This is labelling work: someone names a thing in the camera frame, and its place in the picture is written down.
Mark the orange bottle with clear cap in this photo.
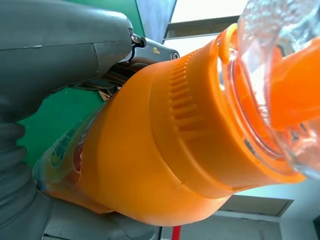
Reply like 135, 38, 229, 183
32, 0, 320, 228

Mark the green table mat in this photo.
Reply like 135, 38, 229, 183
16, 0, 146, 168

